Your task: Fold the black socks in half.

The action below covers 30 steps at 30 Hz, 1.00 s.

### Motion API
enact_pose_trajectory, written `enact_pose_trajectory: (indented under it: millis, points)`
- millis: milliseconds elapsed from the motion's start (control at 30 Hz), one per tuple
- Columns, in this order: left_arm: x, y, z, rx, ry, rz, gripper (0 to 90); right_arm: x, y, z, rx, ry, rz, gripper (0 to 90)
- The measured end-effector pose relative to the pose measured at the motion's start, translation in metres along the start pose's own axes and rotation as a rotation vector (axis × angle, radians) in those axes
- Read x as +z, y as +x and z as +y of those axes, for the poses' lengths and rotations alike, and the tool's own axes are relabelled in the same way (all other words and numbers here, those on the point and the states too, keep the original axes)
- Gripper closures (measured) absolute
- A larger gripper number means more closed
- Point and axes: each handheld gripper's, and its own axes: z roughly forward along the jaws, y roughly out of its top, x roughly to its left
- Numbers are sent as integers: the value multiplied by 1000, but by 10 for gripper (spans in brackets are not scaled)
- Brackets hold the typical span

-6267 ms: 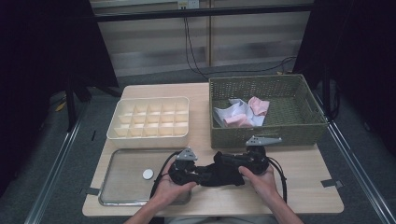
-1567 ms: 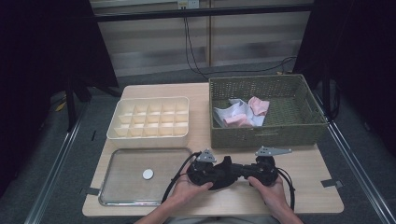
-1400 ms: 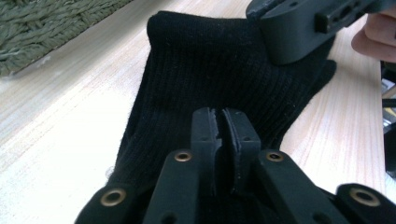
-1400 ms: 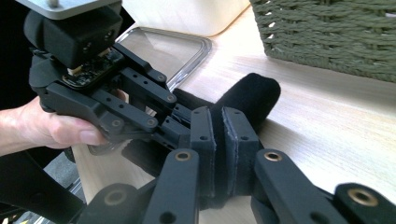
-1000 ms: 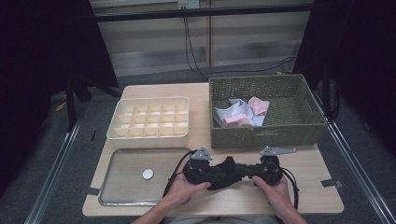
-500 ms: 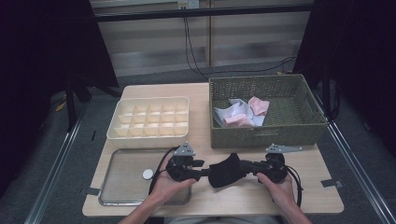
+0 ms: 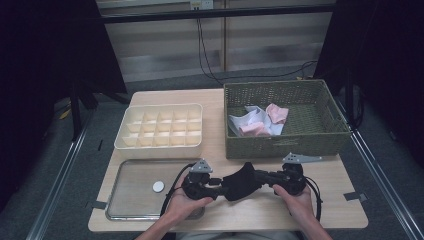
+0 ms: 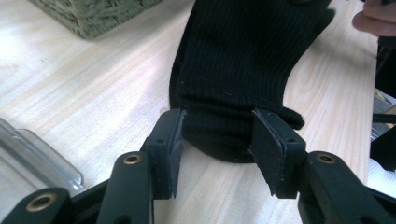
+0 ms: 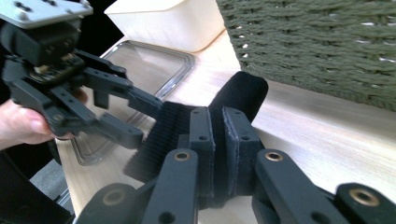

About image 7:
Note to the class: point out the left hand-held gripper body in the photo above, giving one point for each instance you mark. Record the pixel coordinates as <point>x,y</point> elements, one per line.
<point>198,188</point>

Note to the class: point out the person's left hand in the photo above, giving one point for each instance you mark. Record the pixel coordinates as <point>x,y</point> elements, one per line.
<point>183,210</point>

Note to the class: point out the grey tape piece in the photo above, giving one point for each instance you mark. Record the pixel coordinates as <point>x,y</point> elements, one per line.
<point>355,196</point>
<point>99,205</point>

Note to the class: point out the white wall socket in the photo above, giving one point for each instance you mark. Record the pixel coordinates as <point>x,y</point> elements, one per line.
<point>201,4</point>

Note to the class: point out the cream divided storage box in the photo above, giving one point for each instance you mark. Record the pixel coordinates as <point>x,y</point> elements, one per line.
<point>160,151</point>

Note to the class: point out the black metal stand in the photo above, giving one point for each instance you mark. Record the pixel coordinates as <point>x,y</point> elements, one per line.
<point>76,110</point>
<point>349,100</point>

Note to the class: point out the clear plastic lid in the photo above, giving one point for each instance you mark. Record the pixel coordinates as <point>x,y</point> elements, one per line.
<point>133,186</point>

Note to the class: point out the black tape strip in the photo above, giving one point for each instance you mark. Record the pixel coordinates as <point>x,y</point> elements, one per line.
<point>100,145</point>

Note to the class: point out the person's right hand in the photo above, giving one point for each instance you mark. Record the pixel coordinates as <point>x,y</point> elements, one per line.
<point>300,208</point>

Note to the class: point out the small yellow object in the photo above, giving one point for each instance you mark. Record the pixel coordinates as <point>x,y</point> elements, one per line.
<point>65,114</point>

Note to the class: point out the black sock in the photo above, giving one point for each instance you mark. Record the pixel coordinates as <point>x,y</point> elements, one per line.
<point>248,171</point>
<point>241,186</point>

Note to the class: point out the green woven basket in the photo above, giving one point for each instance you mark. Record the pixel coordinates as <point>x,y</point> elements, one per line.
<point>240,93</point>

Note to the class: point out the black horizontal bar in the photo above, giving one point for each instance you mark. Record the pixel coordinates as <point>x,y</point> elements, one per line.
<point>166,15</point>

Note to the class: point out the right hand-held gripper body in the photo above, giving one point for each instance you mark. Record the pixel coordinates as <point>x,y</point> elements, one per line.
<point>293,181</point>

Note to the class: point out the metal floor rail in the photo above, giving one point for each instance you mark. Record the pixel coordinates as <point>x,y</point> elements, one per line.
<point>386,185</point>
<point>55,193</point>

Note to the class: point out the black curtain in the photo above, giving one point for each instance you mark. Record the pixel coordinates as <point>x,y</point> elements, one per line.
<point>40,66</point>
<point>390,50</point>

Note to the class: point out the pink sock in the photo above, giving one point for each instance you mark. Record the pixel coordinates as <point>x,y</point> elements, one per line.
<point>278,113</point>
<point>255,129</point>

